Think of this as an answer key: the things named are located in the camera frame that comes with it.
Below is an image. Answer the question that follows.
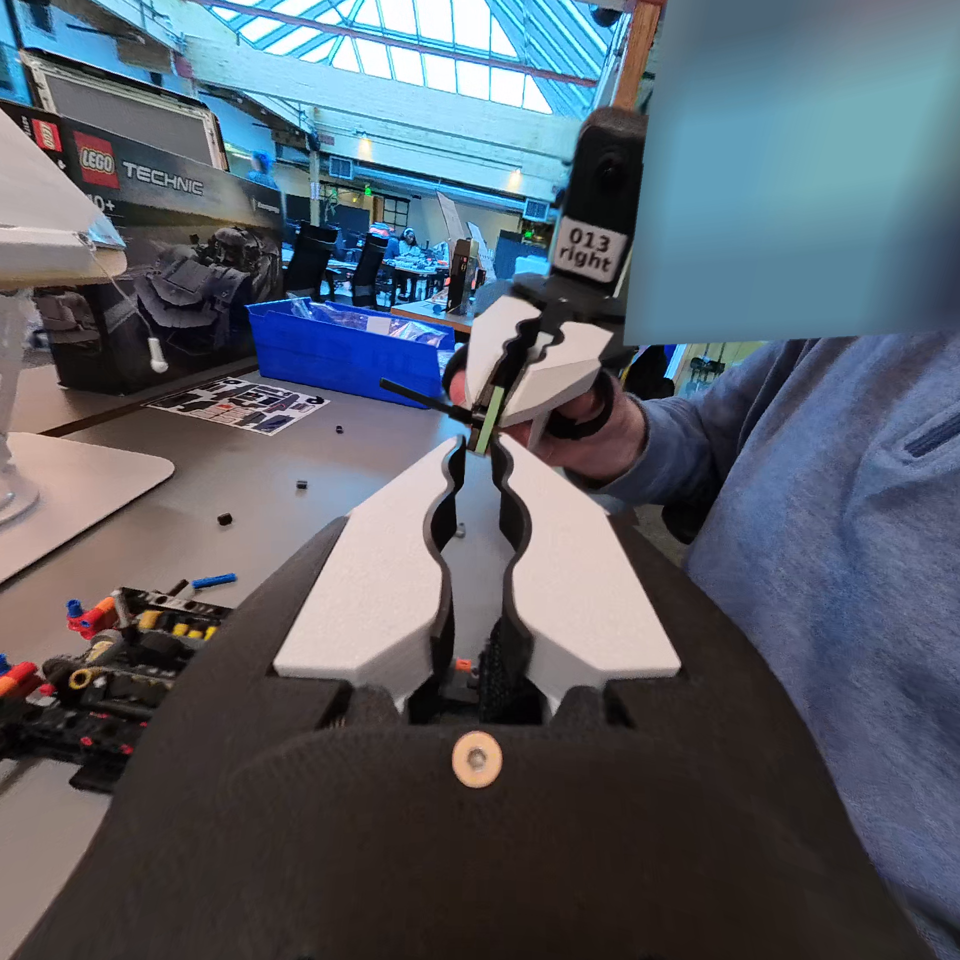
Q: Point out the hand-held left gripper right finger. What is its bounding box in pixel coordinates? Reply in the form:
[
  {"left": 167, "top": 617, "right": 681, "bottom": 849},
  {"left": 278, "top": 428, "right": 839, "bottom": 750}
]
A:
[{"left": 495, "top": 435, "right": 684, "bottom": 714}]

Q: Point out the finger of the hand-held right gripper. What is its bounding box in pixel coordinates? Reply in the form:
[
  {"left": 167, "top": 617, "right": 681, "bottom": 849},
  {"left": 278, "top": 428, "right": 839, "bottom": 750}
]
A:
[
  {"left": 463, "top": 294, "right": 545, "bottom": 412},
  {"left": 498, "top": 324, "right": 618, "bottom": 432}
]

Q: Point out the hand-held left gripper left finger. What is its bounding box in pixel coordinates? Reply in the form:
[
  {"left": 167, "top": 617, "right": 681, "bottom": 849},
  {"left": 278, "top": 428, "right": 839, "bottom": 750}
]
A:
[{"left": 271, "top": 436, "right": 468, "bottom": 714}]

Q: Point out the partly built lego car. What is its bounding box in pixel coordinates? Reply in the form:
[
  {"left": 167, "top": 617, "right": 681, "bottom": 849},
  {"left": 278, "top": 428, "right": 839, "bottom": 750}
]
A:
[{"left": 0, "top": 585, "right": 485, "bottom": 796}]

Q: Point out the person's right forearm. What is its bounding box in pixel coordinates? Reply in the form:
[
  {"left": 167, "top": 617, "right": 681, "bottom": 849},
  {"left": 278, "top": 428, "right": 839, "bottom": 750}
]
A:
[{"left": 600, "top": 341, "right": 826, "bottom": 541}]

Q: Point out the lego sticker sheet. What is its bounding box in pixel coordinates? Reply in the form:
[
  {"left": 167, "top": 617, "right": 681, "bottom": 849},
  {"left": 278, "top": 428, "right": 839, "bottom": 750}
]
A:
[{"left": 142, "top": 377, "right": 331, "bottom": 436}]

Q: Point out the black lego set box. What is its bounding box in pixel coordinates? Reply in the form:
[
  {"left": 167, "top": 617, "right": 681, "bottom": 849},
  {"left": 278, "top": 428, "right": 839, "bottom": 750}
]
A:
[{"left": 0, "top": 101, "right": 286, "bottom": 395}]

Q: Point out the person's right hand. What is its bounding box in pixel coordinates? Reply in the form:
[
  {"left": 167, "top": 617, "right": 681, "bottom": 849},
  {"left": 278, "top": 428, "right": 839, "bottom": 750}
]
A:
[{"left": 446, "top": 352, "right": 650, "bottom": 485}]

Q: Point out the clear plastic bag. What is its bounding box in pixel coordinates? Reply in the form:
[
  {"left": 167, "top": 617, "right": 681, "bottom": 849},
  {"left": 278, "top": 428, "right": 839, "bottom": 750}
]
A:
[{"left": 288, "top": 297, "right": 451, "bottom": 348}]

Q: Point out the blue parts bin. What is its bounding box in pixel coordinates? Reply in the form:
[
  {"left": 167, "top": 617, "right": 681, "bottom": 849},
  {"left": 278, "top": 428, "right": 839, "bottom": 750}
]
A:
[{"left": 246, "top": 298, "right": 459, "bottom": 410}]

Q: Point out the black office chair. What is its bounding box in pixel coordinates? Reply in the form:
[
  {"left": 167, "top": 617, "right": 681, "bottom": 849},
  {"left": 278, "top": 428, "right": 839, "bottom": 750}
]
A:
[
  {"left": 348, "top": 232, "right": 387, "bottom": 309},
  {"left": 285, "top": 222, "right": 340, "bottom": 301}
]

